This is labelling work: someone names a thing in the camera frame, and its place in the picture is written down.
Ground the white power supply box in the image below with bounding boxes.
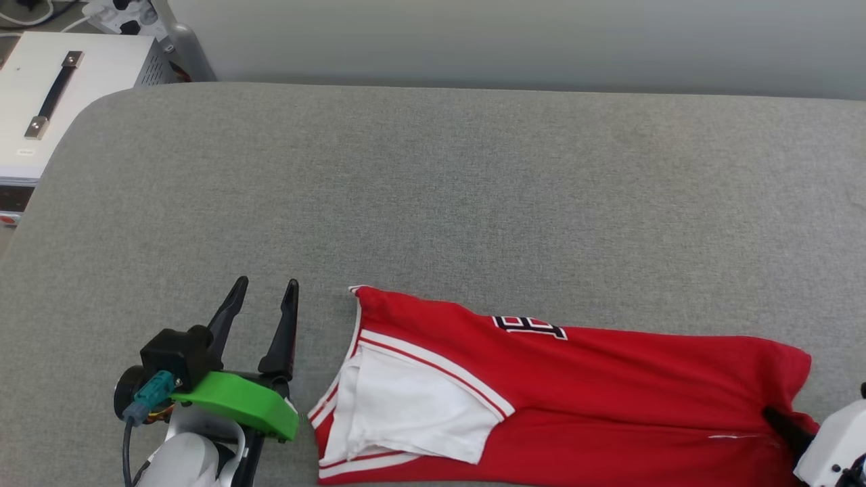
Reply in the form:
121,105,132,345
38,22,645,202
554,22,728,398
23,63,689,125
0,30,178,229

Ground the red and white basketball jersey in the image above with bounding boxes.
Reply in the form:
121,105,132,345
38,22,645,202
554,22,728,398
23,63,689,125
308,284,821,487

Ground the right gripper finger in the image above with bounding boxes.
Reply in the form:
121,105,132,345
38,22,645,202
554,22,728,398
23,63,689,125
763,407,811,455
768,406,819,440

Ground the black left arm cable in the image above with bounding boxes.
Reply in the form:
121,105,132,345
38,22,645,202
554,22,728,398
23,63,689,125
121,423,137,487

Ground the teal left camera connector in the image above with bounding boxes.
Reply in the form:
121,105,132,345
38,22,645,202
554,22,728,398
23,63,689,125
122,369,179,427

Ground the white power strip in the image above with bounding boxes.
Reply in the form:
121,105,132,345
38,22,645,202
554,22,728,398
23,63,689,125
81,0,170,38

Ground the white cable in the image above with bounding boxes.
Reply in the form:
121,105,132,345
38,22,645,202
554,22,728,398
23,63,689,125
0,0,56,29

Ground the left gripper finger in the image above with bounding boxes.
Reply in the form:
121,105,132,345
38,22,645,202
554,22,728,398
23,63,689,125
206,276,250,361
258,279,300,381

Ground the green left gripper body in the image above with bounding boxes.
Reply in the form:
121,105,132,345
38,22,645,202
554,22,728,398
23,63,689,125
114,365,300,442

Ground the black box carry handle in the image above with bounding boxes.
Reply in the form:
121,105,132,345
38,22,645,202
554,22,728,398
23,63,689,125
24,50,86,141

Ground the grey metal post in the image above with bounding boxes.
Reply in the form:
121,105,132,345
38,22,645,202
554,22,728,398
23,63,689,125
150,0,218,83

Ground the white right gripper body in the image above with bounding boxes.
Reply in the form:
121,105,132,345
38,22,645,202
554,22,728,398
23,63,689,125
793,399,866,487

